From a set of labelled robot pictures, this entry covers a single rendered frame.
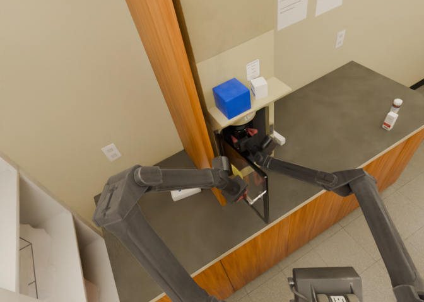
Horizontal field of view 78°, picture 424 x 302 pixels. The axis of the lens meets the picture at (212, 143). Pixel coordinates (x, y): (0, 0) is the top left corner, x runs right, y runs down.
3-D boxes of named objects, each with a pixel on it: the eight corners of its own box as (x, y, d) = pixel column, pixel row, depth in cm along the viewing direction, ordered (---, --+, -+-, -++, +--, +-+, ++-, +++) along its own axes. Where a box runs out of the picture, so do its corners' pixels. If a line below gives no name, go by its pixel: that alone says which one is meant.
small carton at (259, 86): (250, 92, 103) (250, 79, 99) (263, 89, 104) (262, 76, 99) (255, 99, 100) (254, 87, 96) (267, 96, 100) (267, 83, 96)
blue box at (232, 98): (215, 106, 101) (211, 87, 95) (237, 96, 103) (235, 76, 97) (228, 120, 95) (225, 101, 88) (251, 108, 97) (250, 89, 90)
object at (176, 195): (170, 184, 151) (168, 180, 148) (195, 174, 152) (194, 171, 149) (174, 202, 143) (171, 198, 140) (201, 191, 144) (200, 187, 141)
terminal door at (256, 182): (228, 182, 139) (216, 131, 109) (269, 224, 120) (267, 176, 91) (227, 183, 139) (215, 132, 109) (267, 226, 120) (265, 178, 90)
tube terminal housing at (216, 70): (205, 157, 159) (168, 38, 102) (249, 133, 166) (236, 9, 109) (226, 186, 143) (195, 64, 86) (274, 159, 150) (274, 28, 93)
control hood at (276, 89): (211, 127, 109) (206, 110, 101) (274, 94, 115) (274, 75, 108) (225, 144, 101) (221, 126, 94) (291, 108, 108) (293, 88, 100)
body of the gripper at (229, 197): (222, 193, 106) (213, 189, 100) (239, 175, 105) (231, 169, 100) (231, 204, 102) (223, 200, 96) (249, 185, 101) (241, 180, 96)
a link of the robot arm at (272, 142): (257, 162, 116) (270, 170, 120) (273, 143, 112) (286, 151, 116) (247, 149, 126) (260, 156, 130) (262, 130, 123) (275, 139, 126)
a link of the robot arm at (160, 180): (107, 202, 57) (142, 188, 53) (103, 177, 59) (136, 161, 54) (206, 189, 95) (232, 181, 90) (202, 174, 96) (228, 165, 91)
